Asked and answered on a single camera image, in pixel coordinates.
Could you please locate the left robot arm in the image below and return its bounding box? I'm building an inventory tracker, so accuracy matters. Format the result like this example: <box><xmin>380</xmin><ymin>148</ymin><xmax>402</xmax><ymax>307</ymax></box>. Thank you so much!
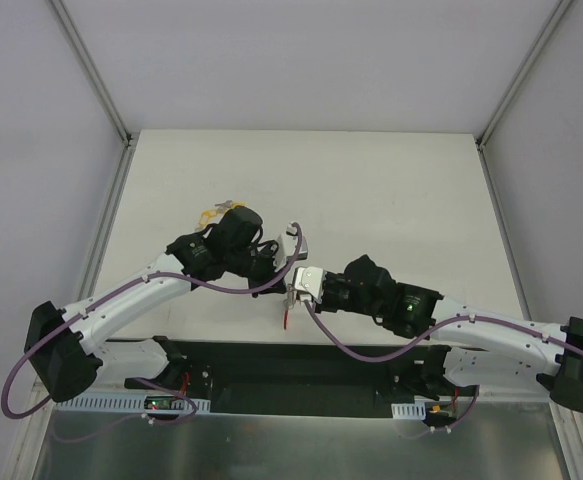
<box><xmin>25</xmin><ymin>206</ymin><xmax>305</xmax><ymax>403</ymax></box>

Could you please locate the white cable duct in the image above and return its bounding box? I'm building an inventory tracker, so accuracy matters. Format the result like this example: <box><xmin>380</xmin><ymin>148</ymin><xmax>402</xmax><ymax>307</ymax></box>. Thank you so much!
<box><xmin>56</xmin><ymin>393</ymin><xmax>193</xmax><ymax>415</ymax></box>
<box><xmin>391</xmin><ymin>401</ymin><xmax>427</xmax><ymax>421</ymax></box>

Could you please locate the left white cable duct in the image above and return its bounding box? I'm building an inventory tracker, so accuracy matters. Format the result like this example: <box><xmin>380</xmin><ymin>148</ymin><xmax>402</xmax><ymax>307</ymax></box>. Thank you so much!
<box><xmin>56</xmin><ymin>393</ymin><xmax>193</xmax><ymax>415</ymax></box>

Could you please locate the red-handled metal keyring organizer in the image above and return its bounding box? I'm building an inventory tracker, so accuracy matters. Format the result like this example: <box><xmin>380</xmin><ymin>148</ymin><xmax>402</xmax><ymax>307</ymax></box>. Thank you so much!
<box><xmin>283</xmin><ymin>283</ymin><xmax>297</xmax><ymax>330</ymax></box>

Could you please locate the left aluminium frame post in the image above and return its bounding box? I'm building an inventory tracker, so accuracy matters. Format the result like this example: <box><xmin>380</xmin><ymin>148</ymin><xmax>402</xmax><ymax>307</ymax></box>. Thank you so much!
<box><xmin>48</xmin><ymin>0</ymin><xmax>137</xmax><ymax>146</ymax></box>

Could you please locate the yellow key tag with keys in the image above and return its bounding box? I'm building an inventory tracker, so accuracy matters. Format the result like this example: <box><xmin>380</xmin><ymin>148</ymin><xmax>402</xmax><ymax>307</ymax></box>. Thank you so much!
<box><xmin>195</xmin><ymin>200</ymin><xmax>245</xmax><ymax>232</ymax></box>

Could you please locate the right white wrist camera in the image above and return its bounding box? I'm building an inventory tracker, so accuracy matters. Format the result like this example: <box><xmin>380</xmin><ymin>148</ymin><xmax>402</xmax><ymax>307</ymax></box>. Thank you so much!
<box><xmin>292</xmin><ymin>266</ymin><xmax>326</xmax><ymax>303</ymax></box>

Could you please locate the right white cable duct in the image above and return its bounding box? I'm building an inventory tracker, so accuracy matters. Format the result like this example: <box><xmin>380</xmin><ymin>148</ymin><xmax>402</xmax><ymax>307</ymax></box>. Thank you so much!
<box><xmin>391</xmin><ymin>401</ymin><xmax>427</xmax><ymax>421</ymax></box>

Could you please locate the right aluminium frame post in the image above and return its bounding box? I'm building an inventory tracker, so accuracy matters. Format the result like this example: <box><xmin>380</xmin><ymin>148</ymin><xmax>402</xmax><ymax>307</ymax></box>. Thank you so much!
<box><xmin>475</xmin><ymin>0</ymin><xmax>577</xmax><ymax>149</ymax></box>

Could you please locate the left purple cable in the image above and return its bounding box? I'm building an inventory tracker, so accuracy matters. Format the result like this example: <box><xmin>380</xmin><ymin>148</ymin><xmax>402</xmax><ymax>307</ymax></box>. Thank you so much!
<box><xmin>0</xmin><ymin>222</ymin><xmax>303</xmax><ymax>444</ymax></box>

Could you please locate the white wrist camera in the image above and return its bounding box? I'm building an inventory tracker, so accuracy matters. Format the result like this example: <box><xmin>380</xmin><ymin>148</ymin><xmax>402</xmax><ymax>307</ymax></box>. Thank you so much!
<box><xmin>273</xmin><ymin>224</ymin><xmax>309</xmax><ymax>270</ymax></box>
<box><xmin>292</xmin><ymin>266</ymin><xmax>326</xmax><ymax>303</ymax></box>

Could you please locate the aluminium frame post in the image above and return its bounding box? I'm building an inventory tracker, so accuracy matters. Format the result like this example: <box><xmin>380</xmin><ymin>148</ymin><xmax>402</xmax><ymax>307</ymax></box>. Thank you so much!
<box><xmin>48</xmin><ymin>0</ymin><xmax>137</xmax><ymax>146</ymax></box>
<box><xmin>475</xmin><ymin>0</ymin><xmax>577</xmax><ymax>149</ymax></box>

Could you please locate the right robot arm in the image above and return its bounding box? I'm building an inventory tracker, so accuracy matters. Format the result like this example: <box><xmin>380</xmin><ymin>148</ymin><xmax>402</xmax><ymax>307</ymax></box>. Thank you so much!
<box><xmin>296</xmin><ymin>256</ymin><xmax>583</xmax><ymax>414</ymax></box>

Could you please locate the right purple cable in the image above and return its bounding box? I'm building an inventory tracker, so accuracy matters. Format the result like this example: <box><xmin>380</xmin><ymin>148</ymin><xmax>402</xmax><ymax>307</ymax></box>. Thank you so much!
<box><xmin>304</xmin><ymin>299</ymin><xmax>583</xmax><ymax>441</ymax></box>

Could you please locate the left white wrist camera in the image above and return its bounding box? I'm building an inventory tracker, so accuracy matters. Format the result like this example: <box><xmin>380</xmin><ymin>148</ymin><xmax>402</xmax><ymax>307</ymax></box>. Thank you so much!
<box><xmin>273</xmin><ymin>224</ymin><xmax>309</xmax><ymax>270</ymax></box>

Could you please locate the purple cable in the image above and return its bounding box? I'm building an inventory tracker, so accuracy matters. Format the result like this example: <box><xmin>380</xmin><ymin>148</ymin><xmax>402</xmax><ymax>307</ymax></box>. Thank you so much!
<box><xmin>304</xmin><ymin>299</ymin><xmax>583</xmax><ymax>441</ymax></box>
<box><xmin>0</xmin><ymin>222</ymin><xmax>303</xmax><ymax>444</ymax></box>

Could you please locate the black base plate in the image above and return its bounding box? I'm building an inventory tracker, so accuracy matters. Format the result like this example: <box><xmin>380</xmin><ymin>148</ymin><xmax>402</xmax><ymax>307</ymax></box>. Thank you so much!
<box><xmin>123</xmin><ymin>339</ymin><xmax>477</xmax><ymax>417</ymax></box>

